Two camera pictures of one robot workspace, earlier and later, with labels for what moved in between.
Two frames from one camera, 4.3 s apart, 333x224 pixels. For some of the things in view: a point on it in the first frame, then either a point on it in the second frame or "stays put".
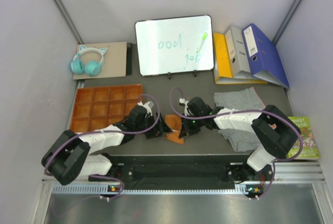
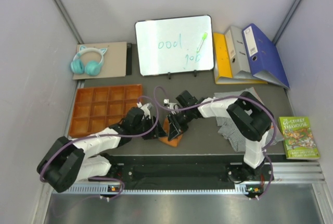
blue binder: x=264 y=58 stays put
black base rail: x=182 y=172 stays put
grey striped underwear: x=245 y=99 stays put
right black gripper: x=187 y=130 to x=175 y=129
